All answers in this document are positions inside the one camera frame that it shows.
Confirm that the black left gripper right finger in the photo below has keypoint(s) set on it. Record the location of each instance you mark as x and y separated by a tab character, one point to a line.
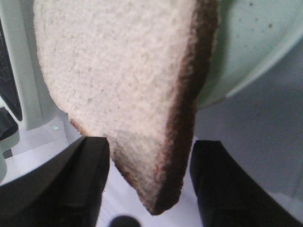
227	196

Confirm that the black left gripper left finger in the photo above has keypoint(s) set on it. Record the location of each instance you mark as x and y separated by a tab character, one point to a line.
65	191

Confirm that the white bread slice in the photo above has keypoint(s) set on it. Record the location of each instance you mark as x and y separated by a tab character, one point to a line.
131	71

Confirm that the mint green breakfast maker base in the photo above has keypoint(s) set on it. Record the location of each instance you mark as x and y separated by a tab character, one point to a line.
29	123

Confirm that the mint green round plate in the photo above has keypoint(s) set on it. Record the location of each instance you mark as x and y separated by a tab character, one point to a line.
253	35

